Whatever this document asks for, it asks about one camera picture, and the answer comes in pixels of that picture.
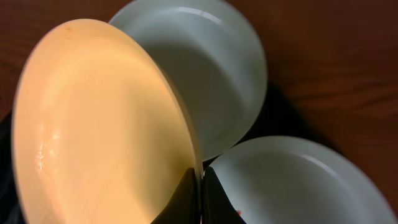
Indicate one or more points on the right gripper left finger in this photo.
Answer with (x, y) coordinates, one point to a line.
(183, 207)

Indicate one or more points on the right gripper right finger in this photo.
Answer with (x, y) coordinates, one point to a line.
(216, 207)

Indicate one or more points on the light blue plate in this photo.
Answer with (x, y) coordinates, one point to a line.
(214, 58)
(283, 179)

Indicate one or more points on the yellow plate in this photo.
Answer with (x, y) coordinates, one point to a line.
(99, 134)

